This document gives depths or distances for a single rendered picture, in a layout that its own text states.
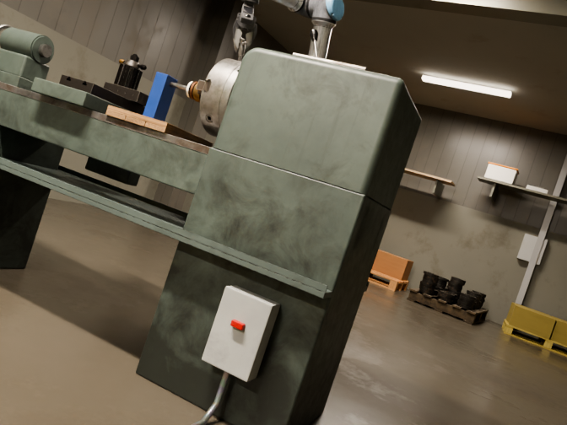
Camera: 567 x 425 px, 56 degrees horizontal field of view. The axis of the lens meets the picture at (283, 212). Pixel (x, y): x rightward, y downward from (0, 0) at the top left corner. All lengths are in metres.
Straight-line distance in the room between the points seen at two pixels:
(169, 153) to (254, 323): 0.75
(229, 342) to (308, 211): 0.50
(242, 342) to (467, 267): 7.58
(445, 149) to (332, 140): 7.75
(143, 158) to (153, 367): 0.79
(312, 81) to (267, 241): 0.56
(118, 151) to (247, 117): 0.60
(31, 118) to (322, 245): 1.45
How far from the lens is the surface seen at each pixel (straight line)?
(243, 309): 1.75
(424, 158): 9.49
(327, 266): 1.72
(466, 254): 9.16
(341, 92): 1.80
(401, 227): 9.38
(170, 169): 2.08
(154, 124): 2.14
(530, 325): 8.00
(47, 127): 2.51
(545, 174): 9.25
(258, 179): 1.83
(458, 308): 7.51
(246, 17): 2.16
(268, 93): 1.89
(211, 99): 2.07
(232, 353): 1.78
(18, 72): 2.86
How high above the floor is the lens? 0.77
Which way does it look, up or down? 1 degrees down
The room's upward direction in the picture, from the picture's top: 19 degrees clockwise
